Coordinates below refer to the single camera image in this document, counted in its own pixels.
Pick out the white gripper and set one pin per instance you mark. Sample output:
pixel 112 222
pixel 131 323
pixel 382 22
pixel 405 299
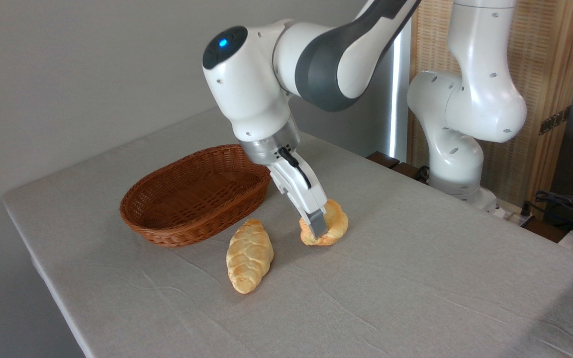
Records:
pixel 301 191

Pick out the round flower-shaped bread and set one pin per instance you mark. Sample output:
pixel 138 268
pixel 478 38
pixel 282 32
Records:
pixel 337 223

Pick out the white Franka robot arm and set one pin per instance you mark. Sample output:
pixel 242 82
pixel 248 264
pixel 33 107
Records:
pixel 256 89

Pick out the long braided bread loaf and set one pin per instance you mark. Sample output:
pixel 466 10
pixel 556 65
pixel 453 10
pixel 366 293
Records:
pixel 249 256

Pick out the brown wicker oval basket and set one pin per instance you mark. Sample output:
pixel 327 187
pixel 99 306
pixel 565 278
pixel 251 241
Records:
pixel 187 209

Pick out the dark brown wooden block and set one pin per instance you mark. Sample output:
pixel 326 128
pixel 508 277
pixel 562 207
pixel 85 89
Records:
pixel 383 159

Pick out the grey tablecloth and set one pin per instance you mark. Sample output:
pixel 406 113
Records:
pixel 416 298

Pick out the white power strip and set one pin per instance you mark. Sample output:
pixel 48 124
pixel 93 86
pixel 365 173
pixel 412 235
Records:
pixel 513 213

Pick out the dark metal screen hinge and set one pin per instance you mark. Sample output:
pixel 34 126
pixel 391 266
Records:
pixel 555 120

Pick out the wooden bamboo folding screen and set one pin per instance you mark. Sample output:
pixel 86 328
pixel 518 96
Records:
pixel 550 49

